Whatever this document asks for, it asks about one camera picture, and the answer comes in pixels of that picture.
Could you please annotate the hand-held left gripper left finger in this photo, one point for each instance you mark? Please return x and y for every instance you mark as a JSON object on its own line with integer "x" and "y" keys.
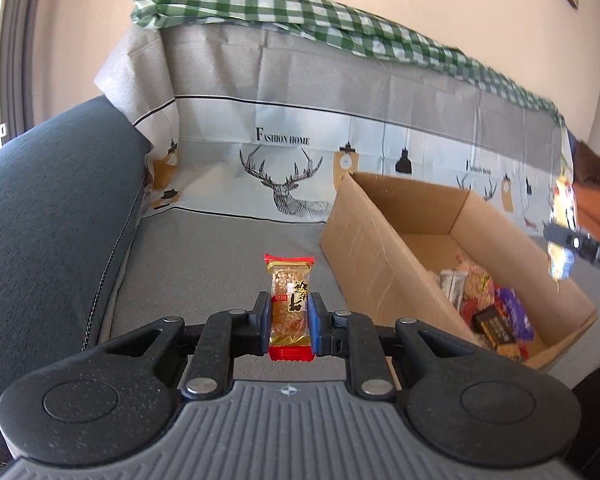
{"x": 266, "y": 320}

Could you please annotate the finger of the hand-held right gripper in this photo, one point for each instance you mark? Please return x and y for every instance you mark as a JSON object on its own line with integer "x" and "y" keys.
{"x": 580, "y": 242}

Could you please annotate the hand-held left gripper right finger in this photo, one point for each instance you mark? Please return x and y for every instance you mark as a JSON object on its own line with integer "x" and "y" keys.
{"x": 314, "y": 322}

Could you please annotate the peanut candy packet red ends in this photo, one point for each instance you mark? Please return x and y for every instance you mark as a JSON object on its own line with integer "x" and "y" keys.
{"x": 290, "y": 310}

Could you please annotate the yellow candy packet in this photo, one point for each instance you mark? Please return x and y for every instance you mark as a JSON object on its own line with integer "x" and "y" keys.
{"x": 562, "y": 205}

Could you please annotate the purple candy packet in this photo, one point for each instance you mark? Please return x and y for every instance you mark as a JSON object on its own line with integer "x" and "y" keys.
{"x": 517, "y": 315}

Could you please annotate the brown cardboard box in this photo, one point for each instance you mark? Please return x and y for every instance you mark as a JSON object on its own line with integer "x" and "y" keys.
{"x": 380, "y": 250}

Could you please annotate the beige peanut snack packet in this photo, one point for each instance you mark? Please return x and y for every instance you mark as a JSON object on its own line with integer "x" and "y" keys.
{"x": 477, "y": 282}

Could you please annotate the brown cracker packet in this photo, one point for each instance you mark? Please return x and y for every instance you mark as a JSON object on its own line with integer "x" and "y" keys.
{"x": 497, "y": 330}

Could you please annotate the red snack packet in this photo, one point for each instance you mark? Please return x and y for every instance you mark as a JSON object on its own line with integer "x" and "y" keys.
{"x": 472, "y": 310}

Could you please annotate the silver stick packet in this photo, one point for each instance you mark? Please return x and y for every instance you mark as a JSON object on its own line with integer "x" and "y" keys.
{"x": 450, "y": 282}

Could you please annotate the brown cushion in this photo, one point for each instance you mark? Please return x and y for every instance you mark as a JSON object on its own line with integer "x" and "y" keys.
{"x": 595, "y": 170}

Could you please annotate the grey blue sofa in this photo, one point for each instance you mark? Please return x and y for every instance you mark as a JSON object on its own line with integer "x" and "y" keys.
{"x": 55, "y": 200}

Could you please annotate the printed deer sofa cover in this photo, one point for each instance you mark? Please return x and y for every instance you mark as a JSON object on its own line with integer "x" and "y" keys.
{"x": 280, "y": 75}

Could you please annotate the green checked cloth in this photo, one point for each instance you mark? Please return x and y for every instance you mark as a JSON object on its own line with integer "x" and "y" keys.
{"x": 290, "y": 10}

